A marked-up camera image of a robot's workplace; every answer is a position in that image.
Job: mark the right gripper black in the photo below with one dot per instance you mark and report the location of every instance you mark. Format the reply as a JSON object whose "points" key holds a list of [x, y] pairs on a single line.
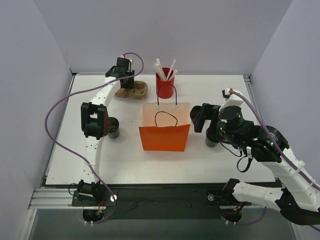
{"points": [[205, 114]]}

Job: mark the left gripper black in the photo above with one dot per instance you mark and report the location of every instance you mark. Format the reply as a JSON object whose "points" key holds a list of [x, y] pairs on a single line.
{"points": [[126, 81]]}

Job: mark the brown cardboard cup carrier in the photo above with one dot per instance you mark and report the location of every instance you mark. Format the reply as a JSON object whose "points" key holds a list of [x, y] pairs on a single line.
{"points": [[138, 92]]}

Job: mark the dark coffee cup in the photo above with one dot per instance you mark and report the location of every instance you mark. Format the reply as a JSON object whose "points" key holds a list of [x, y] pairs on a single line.
{"points": [[114, 128], [211, 139]]}

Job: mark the orange paper bag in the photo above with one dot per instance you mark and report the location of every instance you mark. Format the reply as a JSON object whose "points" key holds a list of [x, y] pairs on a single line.
{"points": [[164, 126]]}

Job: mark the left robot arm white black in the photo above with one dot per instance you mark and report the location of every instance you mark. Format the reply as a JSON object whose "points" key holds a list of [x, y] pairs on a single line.
{"points": [[96, 124]]}

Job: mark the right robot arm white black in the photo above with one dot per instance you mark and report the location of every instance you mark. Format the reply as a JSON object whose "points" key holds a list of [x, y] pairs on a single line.
{"points": [[297, 201]]}

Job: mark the wrapped white straw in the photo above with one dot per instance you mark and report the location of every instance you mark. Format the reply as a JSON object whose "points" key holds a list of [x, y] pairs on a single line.
{"points": [[173, 75], [171, 70], [159, 70]]}

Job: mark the red straw holder cup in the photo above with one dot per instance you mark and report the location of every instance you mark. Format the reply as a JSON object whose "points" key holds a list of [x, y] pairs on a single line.
{"points": [[164, 89]]}

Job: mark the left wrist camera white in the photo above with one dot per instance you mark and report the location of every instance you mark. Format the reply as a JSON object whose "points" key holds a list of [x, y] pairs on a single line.
{"points": [[126, 63]]}

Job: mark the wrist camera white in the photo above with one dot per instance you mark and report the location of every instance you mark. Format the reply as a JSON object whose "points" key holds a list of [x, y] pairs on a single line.
{"points": [[126, 63], [230, 98]]}

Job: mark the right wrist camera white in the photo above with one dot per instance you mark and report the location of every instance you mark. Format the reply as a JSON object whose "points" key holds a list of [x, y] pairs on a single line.
{"points": [[230, 98]]}

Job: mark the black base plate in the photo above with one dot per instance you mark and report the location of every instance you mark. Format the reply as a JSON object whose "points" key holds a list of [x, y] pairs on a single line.
{"points": [[187, 201]]}

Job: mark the aluminium frame rail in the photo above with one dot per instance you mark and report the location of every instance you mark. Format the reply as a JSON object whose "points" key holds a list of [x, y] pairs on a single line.
{"points": [[51, 199]]}

